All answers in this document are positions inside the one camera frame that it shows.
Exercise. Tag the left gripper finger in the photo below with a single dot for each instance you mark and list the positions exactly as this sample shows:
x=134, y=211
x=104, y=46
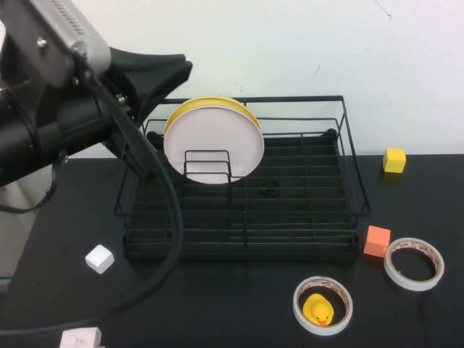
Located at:
x=156, y=72
x=134, y=159

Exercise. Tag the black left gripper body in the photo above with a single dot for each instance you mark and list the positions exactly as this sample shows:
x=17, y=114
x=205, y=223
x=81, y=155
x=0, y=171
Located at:
x=90, y=123

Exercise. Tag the pink plate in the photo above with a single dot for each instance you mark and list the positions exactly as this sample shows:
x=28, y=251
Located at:
x=214, y=134

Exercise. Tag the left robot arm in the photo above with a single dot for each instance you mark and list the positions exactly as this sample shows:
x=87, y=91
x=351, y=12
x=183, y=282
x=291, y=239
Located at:
x=21, y=152

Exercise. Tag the yellow plate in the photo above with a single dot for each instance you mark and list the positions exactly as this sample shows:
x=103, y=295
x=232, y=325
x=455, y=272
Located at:
x=206, y=101

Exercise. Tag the white cube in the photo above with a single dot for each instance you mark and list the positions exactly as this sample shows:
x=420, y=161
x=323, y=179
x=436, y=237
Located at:
x=99, y=259

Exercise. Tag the white cabinet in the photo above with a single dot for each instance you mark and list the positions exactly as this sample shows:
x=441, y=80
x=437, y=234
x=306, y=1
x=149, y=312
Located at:
x=14, y=235

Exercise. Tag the white foam block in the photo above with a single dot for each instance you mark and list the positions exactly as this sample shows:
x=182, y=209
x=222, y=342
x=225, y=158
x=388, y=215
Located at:
x=78, y=339

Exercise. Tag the yellow rubber duck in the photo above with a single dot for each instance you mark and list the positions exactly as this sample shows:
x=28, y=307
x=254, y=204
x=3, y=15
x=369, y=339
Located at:
x=317, y=308

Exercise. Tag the white tape roll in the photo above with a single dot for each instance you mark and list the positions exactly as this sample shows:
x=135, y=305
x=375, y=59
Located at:
x=412, y=285
x=319, y=330

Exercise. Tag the yellow cube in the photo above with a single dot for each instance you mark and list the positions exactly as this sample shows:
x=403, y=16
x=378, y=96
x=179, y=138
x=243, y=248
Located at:
x=394, y=161

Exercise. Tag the orange cube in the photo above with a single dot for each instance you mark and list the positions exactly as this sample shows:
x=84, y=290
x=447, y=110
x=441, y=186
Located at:
x=377, y=241

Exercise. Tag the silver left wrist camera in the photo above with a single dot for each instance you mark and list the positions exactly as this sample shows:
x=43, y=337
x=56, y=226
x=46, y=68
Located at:
x=72, y=21

